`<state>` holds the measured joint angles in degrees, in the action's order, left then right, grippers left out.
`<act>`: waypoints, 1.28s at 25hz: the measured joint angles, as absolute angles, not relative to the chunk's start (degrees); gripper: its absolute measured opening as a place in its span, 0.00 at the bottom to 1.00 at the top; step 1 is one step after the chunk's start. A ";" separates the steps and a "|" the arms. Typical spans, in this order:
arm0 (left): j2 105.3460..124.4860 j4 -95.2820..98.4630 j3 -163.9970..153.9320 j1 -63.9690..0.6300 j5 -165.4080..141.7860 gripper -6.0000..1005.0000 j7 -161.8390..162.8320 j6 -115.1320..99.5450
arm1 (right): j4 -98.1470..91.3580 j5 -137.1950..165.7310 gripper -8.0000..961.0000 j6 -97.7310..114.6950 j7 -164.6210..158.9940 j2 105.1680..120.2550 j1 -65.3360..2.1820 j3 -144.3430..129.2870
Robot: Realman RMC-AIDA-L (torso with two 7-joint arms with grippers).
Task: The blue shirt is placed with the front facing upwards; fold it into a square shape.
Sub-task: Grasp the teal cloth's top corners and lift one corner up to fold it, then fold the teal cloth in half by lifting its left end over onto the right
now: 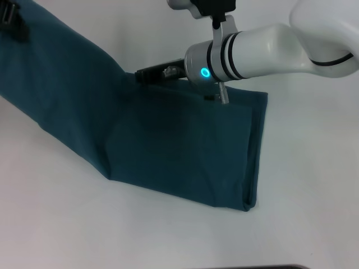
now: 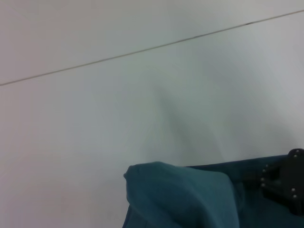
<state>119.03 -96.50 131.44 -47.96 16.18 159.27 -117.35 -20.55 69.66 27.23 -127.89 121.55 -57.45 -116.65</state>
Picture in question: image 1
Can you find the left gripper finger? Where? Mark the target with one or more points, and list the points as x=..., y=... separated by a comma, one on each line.
x=8, y=11
x=19, y=29

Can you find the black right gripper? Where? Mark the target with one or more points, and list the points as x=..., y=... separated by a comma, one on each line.
x=165, y=71

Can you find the teal t-shirt with beige letters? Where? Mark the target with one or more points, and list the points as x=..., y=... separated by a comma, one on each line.
x=168, y=140

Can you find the silver elbow plug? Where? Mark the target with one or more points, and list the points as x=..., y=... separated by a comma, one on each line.
x=223, y=93

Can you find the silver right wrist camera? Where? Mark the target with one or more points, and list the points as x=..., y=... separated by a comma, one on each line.
x=207, y=8

